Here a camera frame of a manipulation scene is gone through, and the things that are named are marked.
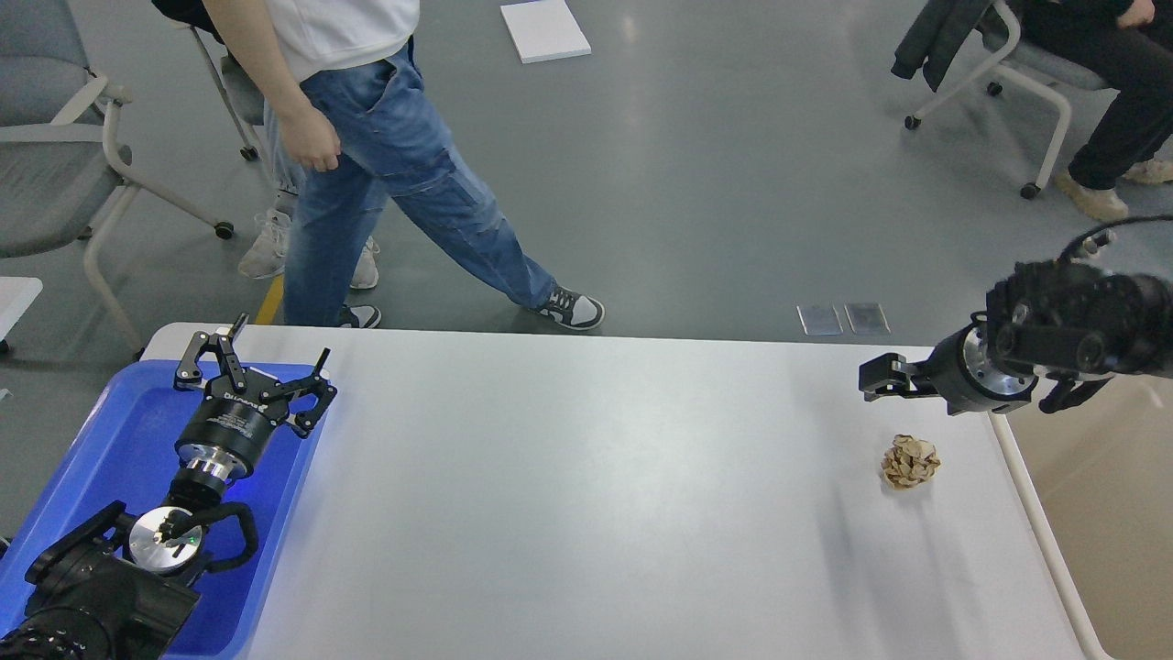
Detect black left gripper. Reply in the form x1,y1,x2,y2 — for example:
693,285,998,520
172,313,338,479

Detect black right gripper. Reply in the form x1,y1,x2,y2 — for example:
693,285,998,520
859,324,1039,416

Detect brown paper ball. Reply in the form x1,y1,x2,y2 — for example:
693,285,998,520
881,434,942,491

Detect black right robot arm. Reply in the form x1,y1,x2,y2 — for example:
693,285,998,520
857,260,1172,416

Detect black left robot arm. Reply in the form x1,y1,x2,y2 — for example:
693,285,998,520
4,317,338,659

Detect right metal floor plate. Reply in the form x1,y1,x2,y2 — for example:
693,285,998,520
845,302,891,336

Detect metal floor plate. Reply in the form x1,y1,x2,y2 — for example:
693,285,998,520
796,304,843,336
845,302,891,336

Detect left metal floor plate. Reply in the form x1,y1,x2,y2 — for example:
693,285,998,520
796,304,843,336

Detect blue plastic tray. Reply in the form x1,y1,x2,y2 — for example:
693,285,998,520
1,360,320,659

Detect seated person grey pants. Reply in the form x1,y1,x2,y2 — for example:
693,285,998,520
232,80,306,280

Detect beige plastic bin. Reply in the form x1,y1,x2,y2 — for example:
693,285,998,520
989,376,1172,659

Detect white table edge left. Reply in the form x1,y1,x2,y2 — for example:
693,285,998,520
0,275,43,355

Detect grey office chair left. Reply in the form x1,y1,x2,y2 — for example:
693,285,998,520
1,1,235,352

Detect dark jacket on chair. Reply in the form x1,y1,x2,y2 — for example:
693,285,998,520
891,1,991,93

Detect grey chair top right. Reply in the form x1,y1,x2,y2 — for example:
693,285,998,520
904,0,1114,200

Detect person in white top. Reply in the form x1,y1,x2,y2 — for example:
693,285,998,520
205,1,605,331

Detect grey chair under person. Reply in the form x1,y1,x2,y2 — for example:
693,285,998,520
169,20,269,164

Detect seated person black clothes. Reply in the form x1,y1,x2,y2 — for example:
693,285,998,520
1021,1,1172,222

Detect white flat box on floor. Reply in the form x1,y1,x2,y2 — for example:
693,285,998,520
499,1,592,64

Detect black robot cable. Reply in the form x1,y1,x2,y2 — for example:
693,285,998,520
1057,215,1173,265

